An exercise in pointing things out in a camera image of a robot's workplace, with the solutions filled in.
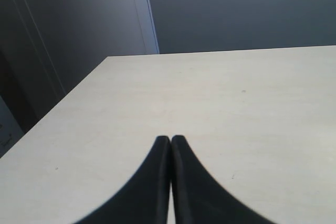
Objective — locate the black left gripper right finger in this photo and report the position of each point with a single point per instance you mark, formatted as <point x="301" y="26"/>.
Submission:
<point x="198" y="197"/>

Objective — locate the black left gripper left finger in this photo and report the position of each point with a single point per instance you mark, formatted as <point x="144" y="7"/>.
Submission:
<point x="145" y="196"/>

